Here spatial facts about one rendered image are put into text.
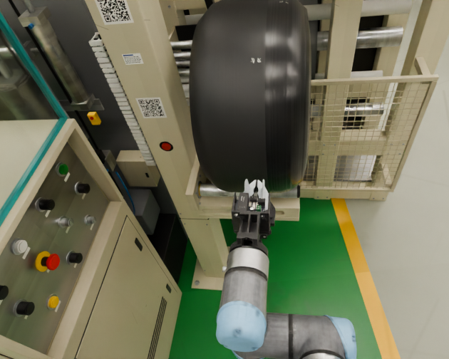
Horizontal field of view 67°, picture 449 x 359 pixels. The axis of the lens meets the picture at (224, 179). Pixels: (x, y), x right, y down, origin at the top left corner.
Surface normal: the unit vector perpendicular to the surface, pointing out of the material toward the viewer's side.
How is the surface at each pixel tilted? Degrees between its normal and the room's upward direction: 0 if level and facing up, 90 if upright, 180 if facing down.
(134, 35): 90
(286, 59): 37
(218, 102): 53
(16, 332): 90
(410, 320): 0
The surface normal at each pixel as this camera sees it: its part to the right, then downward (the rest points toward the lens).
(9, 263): 0.98, 0.01
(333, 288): -0.14, -0.63
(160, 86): -0.13, 0.78
